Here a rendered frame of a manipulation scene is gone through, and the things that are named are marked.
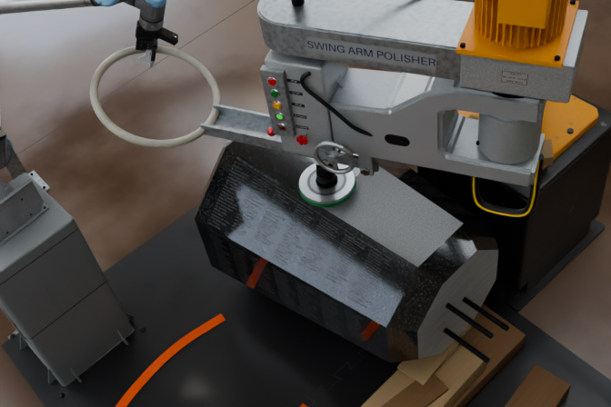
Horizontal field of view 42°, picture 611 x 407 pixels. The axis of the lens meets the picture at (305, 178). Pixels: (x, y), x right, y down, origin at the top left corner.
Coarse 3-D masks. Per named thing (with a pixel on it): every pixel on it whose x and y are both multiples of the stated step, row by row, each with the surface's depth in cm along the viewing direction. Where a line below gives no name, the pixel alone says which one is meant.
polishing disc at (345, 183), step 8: (312, 168) 306; (344, 168) 304; (304, 176) 303; (312, 176) 303; (344, 176) 301; (352, 176) 300; (304, 184) 301; (312, 184) 300; (336, 184) 299; (344, 184) 298; (352, 184) 298; (304, 192) 298; (312, 192) 298; (320, 192) 297; (328, 192) 297; (336, 192) 296; (344, 192) 296; (312, 200) 295; (320, 200) 294; (328, 200) 294; (336, 200) 294
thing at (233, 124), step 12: (216, 108) 301; (228, 108) 299; (216, 120) 301; (228, 120) 301; (240, 120) 300; (252, 120) 298; (264, 120) 296; (216, 132) 294; (228, 132) 291; (240, 132) 289; (252, 132) 295; (264, 132) 294; (252, 144) 291; (264, 144) 289; (276, 144) 286; (312, 156) 283
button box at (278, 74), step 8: (264, 72) 250; (272, 72) 249; (280, 72) 248; (264, 80) 253; (280, 80) 250; (264, 88) 256; (272, 88) 255; (280, 88) 253; (272, 96) 257; (280, 96) 256; (288, 96) 256; (272, 104) 260; (288, 104) 258; (272, 112) 263; (280, 112) 262; (288, 112) 260; (272, 120) 266; (288, 120) 263; (288, 128) 266
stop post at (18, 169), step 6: (12, 162) 426; (18, 162) 429; (6, 168) 426; (12, 168) 428; (18, 168) 431; (24, 168) 433; (12, 174) 430; (18, 174) 433; (30, 174) 453; (36, 174) 453; (36, 180) 450; (42, 180) 449; (42, 186) 446; (48, 186) 445
